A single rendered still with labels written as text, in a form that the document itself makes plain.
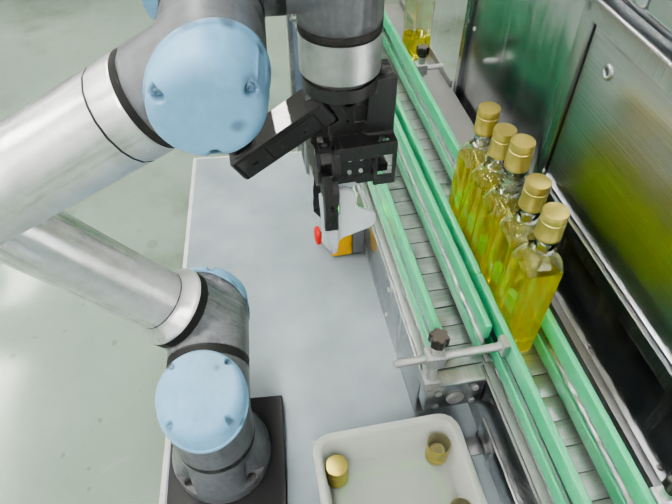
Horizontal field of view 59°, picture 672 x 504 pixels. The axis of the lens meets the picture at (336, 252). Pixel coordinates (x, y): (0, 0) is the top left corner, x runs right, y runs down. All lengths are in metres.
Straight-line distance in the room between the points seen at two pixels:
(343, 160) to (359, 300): 0.62
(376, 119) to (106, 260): 0.38
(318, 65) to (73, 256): 0.38
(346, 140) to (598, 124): 0.45
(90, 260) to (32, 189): 0.31
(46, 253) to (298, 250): 0.64
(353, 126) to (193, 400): 0.40
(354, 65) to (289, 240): 0.79
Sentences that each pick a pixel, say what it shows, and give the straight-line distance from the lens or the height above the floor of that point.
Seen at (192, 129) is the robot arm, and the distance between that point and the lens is 0.38.
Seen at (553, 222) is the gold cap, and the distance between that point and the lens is 0.78.
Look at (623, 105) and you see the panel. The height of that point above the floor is 1.23.
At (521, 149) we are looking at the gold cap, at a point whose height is 1.18.
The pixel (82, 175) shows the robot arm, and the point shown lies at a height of 1.41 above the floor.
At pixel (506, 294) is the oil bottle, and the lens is 0.89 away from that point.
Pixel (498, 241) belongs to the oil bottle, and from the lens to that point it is 0.90.
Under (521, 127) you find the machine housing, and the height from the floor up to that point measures 0.99.
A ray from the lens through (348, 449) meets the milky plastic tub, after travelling 0.95.
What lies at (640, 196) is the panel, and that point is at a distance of 0.87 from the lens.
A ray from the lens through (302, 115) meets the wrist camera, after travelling 0.56.
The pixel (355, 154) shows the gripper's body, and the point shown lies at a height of 1.31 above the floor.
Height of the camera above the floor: 1.67
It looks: 47 degrees down
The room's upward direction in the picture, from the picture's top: straight up
